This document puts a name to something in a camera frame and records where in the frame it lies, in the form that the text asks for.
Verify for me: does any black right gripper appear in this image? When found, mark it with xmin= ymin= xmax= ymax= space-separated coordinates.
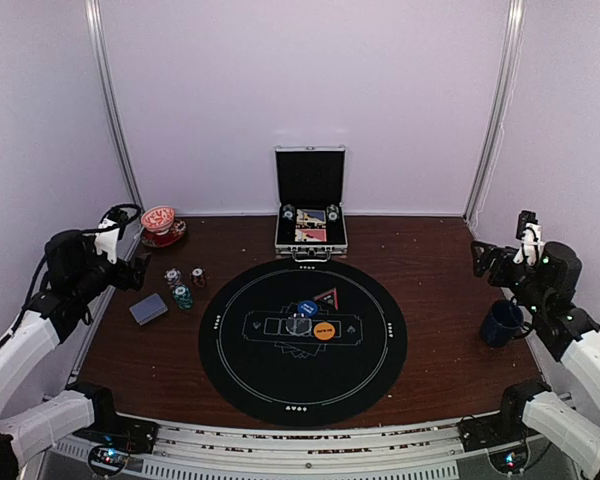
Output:
xmin=469 ymin=241 xmax=548 ymax=318

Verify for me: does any blue white 10 chip stack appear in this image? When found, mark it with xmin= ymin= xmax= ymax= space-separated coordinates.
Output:
xmin=164 ymin=268 xmax=182 ymax=290

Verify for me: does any red black triangle marker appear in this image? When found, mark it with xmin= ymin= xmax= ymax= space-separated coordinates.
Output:
xmin=313 ymin=288 xmax=339 ymax=310

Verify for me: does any clear round dealer button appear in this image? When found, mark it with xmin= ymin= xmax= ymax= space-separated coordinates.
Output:
xmin=285 ymin=314 xmax=312 ymax=336

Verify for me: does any blue small blind button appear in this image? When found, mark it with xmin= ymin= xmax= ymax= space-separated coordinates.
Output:
xmin=297 ymin=300 xmax=319 ymax=318

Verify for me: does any orange big blind button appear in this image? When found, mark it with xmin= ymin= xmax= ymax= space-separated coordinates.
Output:
xmin=313 ymin=321 xmax=336 ymax=341

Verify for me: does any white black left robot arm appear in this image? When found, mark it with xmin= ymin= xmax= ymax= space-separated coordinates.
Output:
xmin=0 ymin=220 xmax=149 ymax=479

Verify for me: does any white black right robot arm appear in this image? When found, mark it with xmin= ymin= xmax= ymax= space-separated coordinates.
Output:
xmin=471 ymin=241 xmax=600 ymax=479

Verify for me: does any grey blue card deck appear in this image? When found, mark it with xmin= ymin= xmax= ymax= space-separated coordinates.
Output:
xmin=129 ymin=293 xmax=168 ymax=326

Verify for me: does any red floral plate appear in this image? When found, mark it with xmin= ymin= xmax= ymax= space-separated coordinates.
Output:
xmin=141 ymin=219 xmax=187 ymax=248

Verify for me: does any green blue chip stack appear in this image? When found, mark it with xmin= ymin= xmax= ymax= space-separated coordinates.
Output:
xmin=172 ymin=284 xmax=194 ymax=310

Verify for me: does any dark blue mug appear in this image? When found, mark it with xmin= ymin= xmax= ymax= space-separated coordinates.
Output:
xmin=479 ymin=300 xmax=524 ymax=348

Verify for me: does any red white patterned bowl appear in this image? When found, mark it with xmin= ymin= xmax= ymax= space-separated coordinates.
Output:
xmin=141 ymin=206 xmax=175 ymax=235

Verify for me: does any orange black 100 chip stack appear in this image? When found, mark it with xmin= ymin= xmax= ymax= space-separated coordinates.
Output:
xmin=190 ymin=267 xmax=207 ymax=288

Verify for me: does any left chip stack in case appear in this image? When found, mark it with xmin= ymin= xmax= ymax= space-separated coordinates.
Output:
xmin=281 ymin=204 xmax=296 ymax=221

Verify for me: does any chip stack in case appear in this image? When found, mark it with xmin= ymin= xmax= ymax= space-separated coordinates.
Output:
xmin=326 ymin=205 xmax=341 ymax=222
xmin=281 ymin=204 xmax=296 ymax=221

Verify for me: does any right chip stack in case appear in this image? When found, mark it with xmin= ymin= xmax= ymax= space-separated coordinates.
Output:
xmin=326 ymin=205 xmax=341 ymax=222

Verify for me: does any red card box in case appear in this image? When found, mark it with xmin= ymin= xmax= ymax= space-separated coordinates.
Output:
xmin=295 ymin=229 xmax=327 ymax=243

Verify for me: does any blue card box in case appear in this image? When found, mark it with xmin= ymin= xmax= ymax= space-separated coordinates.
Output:
xmin=296 ymin=209 xmax=326 ymax=228

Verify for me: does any round black poker mat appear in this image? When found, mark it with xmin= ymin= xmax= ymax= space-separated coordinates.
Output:
xmin=198 ymin=260 xmax=408 ymax=428

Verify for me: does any aluminium poker case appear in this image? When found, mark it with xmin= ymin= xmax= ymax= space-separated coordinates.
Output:
xmin=274 ymin=145 xmax=348 ymax=262

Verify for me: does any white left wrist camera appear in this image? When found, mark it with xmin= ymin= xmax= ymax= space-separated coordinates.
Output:
xmin=94 ymin=207 xmax=128 ymax=264

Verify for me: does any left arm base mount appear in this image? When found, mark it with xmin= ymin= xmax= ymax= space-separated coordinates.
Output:
xmin=67 ymin=382 xmax=159 ymax=454

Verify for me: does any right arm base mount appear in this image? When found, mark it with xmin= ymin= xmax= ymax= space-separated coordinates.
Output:
xmin=457 ymin=379 xmax=551 ymax=452

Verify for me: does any aluminium front rail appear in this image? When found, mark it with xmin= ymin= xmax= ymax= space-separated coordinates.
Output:
xmin=29 ymin=394 xmax=586 ymax=480

